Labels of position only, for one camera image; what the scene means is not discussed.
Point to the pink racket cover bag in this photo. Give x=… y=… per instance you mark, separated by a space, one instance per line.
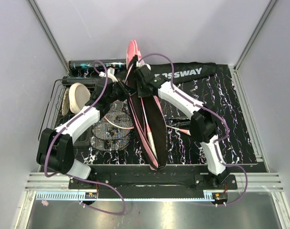
x=146 y=111

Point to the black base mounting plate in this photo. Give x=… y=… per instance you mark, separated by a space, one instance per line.
x=189 y=179

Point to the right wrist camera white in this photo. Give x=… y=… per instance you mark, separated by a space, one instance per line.
x=140 y=63

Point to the black teal shuttlecock tube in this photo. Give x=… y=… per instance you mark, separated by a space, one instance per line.
x=91 y=64

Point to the black wire basket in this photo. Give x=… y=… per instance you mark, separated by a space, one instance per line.
x=58 y=109

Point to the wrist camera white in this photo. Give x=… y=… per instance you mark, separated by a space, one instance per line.
x=140 y=63
x=110 y=74

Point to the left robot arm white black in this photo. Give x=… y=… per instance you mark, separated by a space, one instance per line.
x=55 y=150

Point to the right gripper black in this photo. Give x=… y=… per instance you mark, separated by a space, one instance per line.
x=140 y=93

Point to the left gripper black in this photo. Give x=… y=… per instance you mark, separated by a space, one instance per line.
x=127 y=91

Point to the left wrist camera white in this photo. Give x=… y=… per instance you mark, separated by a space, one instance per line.
x=110 y=74

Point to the black racket upper handle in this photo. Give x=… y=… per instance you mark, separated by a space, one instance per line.
x=178 y=119

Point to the black racket bag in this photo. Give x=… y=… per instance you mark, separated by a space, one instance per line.
x=184 y=72

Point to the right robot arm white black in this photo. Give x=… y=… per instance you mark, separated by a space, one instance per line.
x=203 y=121

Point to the pink badminton racket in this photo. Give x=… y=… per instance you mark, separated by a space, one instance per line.
x=120 y=120
x=148 y=133

